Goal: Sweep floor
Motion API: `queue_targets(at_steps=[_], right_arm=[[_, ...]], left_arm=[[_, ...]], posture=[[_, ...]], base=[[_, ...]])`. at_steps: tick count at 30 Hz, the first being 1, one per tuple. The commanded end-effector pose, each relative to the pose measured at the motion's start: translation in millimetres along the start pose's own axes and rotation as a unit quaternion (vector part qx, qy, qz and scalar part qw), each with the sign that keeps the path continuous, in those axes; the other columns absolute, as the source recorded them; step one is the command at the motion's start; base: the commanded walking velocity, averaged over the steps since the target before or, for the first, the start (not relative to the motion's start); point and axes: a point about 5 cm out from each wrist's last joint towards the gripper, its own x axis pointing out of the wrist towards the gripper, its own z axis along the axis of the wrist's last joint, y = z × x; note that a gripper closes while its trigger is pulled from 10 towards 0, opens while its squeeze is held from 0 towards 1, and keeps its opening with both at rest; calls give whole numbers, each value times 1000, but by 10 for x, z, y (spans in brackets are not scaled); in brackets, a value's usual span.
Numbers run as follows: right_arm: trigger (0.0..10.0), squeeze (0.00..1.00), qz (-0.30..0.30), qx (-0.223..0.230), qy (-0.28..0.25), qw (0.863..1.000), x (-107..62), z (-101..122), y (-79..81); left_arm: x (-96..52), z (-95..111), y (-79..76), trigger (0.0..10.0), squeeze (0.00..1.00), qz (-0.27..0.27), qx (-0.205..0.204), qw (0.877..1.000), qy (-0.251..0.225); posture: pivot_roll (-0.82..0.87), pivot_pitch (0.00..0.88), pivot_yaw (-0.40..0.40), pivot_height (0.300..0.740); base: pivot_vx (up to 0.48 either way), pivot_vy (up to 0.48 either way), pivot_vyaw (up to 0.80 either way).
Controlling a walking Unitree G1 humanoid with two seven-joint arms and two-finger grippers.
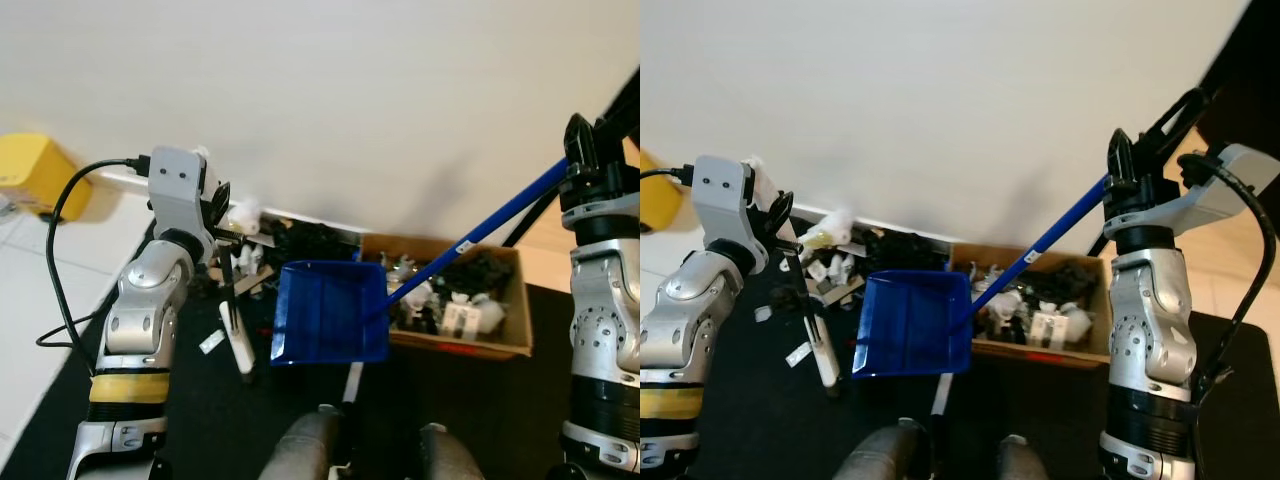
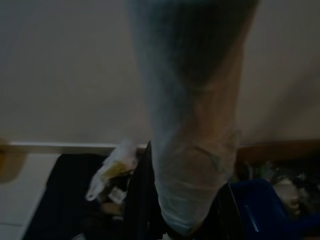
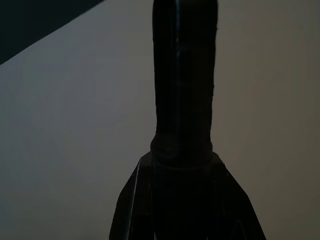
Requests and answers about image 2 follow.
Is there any crumpled clear plastic wrapper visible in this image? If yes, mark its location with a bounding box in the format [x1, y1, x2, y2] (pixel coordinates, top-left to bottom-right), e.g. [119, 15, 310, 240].
[271, 162, 320, 217]

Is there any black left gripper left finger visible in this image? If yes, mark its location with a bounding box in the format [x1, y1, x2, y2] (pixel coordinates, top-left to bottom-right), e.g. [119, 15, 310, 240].
[125, 139, 166, 240]

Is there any broom with white handle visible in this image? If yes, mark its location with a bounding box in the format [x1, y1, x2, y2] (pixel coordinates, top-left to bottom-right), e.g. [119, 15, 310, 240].
[127, 0, 261, 237]

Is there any small white paper card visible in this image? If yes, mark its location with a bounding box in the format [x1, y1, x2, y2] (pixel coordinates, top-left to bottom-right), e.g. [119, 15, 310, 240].
[108, 186, 127, 203]

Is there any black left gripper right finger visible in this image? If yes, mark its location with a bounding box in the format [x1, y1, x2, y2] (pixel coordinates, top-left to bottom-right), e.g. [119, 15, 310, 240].
[196, 182, 245, 240]

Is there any white plastic bag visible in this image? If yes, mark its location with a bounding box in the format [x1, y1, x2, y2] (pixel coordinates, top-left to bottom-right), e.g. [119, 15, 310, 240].
[84, 139, 137, 202]

